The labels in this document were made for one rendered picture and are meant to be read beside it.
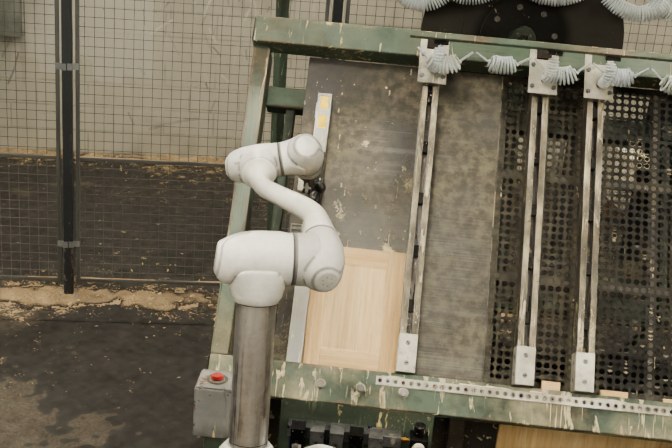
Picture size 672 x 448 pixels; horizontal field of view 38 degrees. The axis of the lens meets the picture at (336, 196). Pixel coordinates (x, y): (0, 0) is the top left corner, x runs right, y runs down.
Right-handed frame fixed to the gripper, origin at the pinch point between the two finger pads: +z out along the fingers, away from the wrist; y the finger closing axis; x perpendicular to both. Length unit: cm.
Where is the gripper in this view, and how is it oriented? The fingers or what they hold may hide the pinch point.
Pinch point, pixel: (310, 185)
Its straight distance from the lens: 327.3
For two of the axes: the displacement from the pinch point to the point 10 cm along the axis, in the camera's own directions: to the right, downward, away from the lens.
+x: 9.9, 1.0, -0.4
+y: -1.1, 9.6, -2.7
